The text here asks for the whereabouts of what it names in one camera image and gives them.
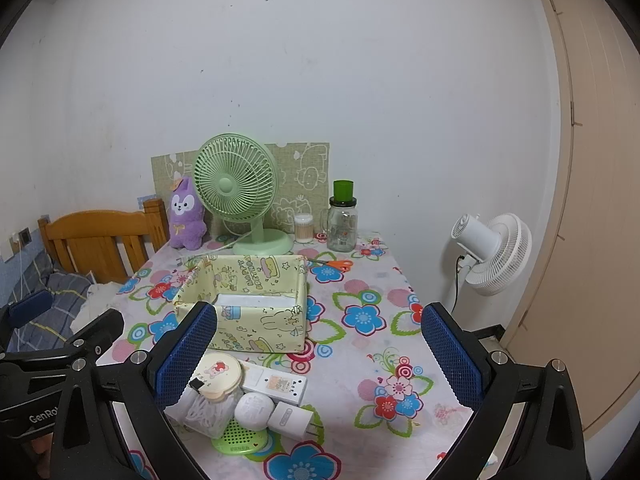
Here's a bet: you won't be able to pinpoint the round lid floss jar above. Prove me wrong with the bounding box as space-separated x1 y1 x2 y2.
164 352 243 439

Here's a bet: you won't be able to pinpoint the white round puck device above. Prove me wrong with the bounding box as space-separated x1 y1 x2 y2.
234 392 276 431

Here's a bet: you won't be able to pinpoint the white 45W charger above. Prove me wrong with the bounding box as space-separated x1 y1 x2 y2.
267 402 321 441

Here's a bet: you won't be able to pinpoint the white power strip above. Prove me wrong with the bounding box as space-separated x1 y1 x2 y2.
240 361 307 406

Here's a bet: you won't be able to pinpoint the white cloth on bed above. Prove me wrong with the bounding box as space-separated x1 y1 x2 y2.
70 282 122 334

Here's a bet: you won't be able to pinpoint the grey plaid bedding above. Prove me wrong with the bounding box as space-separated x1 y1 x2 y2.
6 252 93 352

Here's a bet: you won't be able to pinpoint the green perforated panda case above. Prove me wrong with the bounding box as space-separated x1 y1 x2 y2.
210 418 269 455

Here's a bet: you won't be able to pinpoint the beige wooden door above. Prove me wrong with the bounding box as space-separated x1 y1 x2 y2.
505 0 639 437

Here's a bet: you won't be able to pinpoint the purple plush rabbit toy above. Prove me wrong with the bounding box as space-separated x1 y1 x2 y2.
169 177 207 250

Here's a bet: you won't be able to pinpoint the floral tablecloth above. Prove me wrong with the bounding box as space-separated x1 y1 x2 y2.
104 235 471 479

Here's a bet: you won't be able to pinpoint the yellow cartoon storage box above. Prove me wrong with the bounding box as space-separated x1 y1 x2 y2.
174 254 308 353

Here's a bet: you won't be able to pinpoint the white standing fan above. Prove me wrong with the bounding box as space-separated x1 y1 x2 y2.
451 212 533 297

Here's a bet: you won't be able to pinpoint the green desk fan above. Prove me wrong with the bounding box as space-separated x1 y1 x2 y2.
193 132 293 256

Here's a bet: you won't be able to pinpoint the cotton swab container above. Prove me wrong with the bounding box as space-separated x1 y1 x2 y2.
294 214 314 244

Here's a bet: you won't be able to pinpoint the glass mason jar mug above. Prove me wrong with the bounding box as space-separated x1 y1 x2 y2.
320 196 358 252

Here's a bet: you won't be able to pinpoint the green cup on jar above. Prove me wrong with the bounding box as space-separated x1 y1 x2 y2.
333 180 354 203

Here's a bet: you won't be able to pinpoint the white fan power cable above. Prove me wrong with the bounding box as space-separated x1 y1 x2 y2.
180 228 254 260

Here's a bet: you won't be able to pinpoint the black standing fan cable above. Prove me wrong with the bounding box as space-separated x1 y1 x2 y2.
451 253 469 313

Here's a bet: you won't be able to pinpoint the orange handled scissors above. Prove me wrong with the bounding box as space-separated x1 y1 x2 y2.
308 258 352 273

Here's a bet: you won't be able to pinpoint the beige patterned wall board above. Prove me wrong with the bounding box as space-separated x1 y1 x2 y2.
151 142 331 233

